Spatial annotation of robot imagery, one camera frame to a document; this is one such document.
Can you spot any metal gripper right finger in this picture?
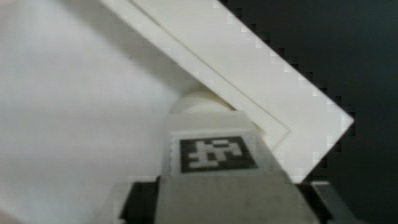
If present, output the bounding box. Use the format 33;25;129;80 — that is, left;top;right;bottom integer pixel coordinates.
296;181;364;224

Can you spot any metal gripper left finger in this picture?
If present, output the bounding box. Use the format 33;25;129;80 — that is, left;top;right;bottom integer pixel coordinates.
106;176;159;224

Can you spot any white table leg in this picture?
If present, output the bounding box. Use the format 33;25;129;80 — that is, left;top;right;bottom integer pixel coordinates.
154;91;317;224

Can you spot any white square table top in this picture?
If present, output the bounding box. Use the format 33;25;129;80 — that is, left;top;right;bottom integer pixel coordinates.
0;0;353;224

